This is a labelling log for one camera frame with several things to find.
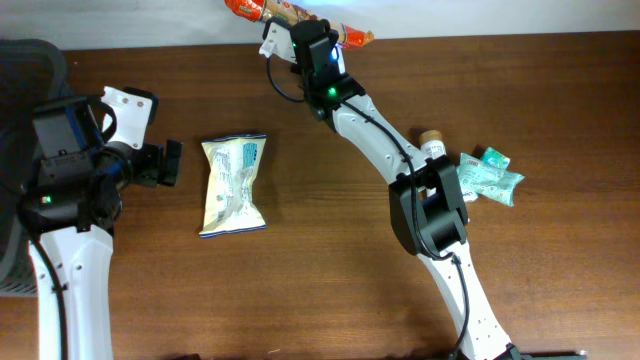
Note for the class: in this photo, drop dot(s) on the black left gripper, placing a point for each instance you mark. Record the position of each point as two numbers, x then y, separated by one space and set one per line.
169 162

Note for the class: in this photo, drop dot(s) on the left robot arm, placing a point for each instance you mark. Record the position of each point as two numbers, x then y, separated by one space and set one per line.
92 148

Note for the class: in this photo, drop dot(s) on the white chips bag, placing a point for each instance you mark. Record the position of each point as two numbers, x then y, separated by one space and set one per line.
234 165

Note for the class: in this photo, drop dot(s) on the teal tissue pack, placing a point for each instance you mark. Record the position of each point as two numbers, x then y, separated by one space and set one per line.
496 159
469 196

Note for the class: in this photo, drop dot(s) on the white cream tube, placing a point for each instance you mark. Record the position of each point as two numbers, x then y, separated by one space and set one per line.
431 144

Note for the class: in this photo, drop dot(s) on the San Remo spaghetti packet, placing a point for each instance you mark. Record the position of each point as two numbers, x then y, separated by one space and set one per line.
291 14

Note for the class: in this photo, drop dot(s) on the teal wet wipes packet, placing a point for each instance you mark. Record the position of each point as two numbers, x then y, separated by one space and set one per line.
495 184

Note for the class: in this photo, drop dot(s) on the grey plastic basket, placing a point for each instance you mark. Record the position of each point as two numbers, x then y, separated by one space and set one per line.
32 72

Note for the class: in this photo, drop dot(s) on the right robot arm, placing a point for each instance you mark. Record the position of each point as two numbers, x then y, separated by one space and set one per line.
428 214

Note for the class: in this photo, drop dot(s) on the white barcode scanner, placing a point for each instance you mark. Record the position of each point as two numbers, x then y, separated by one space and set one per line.
340 60

